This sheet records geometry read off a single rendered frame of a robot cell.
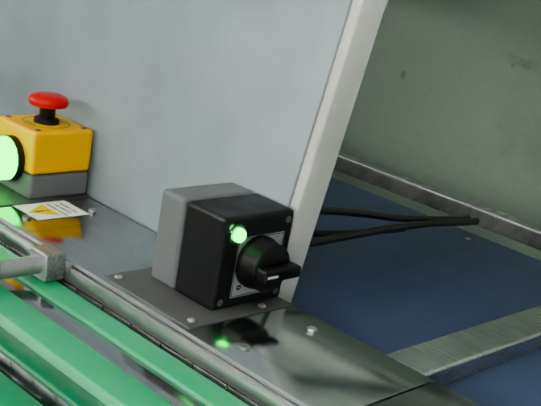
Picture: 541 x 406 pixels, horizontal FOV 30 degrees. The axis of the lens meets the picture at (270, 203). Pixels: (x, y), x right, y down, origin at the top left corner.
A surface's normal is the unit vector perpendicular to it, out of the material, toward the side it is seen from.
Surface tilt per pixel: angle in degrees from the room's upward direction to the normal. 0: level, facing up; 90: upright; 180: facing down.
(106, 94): 0
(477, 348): 90
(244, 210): 90
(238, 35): 0
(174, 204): 0
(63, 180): 90
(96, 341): 90
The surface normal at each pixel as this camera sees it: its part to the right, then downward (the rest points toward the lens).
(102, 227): 0.16, -0.95
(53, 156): 0.70, 0.31
